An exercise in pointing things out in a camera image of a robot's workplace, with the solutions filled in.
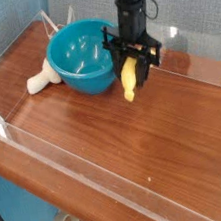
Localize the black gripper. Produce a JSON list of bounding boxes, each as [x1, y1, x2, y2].
[[102, 26, 162, 88]]

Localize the yellow toy banana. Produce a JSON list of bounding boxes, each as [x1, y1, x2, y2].
[[115, 46, 164, 104]]

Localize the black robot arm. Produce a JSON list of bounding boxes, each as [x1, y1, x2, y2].
[[102, 0, 162, 88]]

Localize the blue bowl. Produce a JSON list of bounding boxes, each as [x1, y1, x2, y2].
[[46, 18, 116, 95]]

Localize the toy mushroom, brown cap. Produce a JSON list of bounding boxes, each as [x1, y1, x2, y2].
[[26, 59, 62, 95]]

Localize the clear acrylic barrier frame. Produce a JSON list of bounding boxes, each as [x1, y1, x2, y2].
[[0, 14, 221, 221]]

